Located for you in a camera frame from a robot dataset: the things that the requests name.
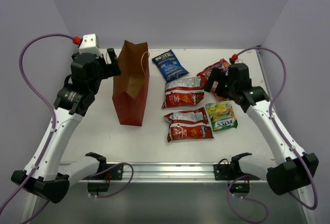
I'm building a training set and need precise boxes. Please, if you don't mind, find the red patterned snack bag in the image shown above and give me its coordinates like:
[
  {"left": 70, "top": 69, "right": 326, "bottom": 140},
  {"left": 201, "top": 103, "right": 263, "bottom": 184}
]
[{"left": 196, "top": 58, "right": 229, "bottom": 101}]

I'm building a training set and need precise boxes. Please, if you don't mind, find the red brown paper bag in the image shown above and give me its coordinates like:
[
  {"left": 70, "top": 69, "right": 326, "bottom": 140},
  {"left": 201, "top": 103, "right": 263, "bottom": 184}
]
[{"left": 112, "top": 40, "right": 150, "bottom": 126}]

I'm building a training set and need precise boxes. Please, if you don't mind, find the green yellow candy packet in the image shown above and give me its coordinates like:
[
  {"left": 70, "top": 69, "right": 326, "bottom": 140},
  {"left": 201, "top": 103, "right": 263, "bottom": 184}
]
[{"left": 205, "top": 100, "right": 238, "bottom": 132}]

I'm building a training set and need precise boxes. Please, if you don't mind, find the red Doritos chip bag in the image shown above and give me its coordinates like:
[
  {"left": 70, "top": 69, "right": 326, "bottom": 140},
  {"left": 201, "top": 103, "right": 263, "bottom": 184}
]
[{"left": 162, "top": 77, "right": 205, "bottom": 109}]

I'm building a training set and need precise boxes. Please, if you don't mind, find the blue Kettle potato chips bag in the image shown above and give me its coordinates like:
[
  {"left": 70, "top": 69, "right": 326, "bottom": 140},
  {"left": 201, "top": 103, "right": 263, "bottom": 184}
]
[{"left": 152, "top": 49, "right": 189, "bottom": 82}]

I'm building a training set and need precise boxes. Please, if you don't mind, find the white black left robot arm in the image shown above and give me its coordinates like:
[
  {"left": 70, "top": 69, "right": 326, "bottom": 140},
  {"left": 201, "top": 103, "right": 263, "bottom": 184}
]
[{"left": 11, "top": 48, "right": 121, "bottom": 203}]

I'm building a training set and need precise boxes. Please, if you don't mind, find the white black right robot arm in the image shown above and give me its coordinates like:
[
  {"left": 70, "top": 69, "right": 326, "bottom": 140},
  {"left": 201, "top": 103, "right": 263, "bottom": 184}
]
[{"left": 204, "top": 63, "right": 319, "bottom": 195}]

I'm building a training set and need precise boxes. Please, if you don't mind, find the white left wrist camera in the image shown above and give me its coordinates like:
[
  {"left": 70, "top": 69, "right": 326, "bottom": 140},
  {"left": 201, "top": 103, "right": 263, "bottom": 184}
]
[{"left": 78, "top": 33, "right": 102, "bottom": 57}]

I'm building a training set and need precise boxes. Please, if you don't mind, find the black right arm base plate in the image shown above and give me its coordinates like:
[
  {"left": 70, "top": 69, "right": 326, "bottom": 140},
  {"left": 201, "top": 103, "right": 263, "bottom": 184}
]
[{"left": 213, "top": 159, "right": 246, "bottom": 181}]

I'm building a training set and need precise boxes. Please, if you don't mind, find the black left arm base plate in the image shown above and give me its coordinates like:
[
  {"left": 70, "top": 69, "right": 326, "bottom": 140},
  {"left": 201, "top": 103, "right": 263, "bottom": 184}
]
[{"left": 81, "top": 164, "right": 123, "bottom": 181}]

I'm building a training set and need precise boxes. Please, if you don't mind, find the aluminium front mounting rail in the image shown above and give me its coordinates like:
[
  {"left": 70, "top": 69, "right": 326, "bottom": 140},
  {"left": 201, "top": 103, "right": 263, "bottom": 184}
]
[{"left": 80, "top": 162, "right": 229, "bottom": 184}]

